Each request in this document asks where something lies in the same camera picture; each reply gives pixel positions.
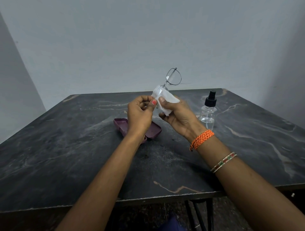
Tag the purple eyeglasses case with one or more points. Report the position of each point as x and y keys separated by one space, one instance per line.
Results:
x=154 y=132

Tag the black metal table frame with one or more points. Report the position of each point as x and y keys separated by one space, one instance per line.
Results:
x=209 y=214

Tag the person's right hand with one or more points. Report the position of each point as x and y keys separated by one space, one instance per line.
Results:
x=182 y=119

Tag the beaded colourful bangle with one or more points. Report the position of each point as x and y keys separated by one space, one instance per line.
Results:
x=224 y=162

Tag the white cleaning cloth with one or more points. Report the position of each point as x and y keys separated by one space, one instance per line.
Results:
x=168 y=97

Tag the person's left forearm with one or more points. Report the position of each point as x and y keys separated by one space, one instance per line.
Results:
x=104 y=185

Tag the metal frame eyeglasses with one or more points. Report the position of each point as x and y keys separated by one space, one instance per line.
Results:
x=176 y=74

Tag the clear spray bottle black cap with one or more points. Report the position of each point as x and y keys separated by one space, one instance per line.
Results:
x=207 y=114

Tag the person's left hand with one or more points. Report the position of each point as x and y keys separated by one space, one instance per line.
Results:
x=139 y=116

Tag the person's left thumb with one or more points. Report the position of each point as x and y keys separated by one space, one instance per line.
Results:
x=151 y=106

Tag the person's right forearm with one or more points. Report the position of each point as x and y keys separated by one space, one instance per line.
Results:
x=243 y=188

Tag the orange thread wristband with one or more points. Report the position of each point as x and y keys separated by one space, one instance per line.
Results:
x=202 y=139

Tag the person's blue clothing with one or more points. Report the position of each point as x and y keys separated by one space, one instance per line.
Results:
x=172 y=225

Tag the person's right thumb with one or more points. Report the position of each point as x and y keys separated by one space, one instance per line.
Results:
x=162 y=100

